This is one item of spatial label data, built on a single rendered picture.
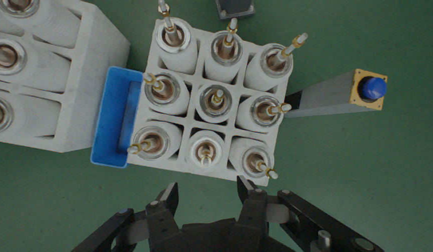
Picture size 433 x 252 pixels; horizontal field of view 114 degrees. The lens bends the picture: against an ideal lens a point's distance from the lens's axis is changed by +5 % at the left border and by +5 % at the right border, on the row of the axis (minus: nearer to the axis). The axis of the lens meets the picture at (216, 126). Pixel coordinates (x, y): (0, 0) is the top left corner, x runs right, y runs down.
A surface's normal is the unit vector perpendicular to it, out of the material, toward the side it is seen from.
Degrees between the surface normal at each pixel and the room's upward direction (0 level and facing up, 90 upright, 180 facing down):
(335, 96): 90
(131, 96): 0
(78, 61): 0
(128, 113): 0
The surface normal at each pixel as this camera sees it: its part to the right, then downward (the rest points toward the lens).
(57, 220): 0.08, 0.00
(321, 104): -0.98, -0.19
